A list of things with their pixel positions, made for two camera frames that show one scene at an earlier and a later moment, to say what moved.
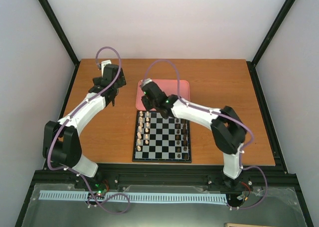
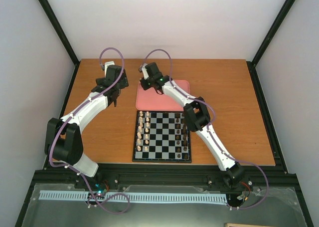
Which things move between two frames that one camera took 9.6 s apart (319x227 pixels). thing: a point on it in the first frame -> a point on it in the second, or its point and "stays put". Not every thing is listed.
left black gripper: [122, 80] stays put
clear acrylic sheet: [279, 207] stays put
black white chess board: [158, 139] stays put
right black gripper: [147, 105] -> [144, 87]
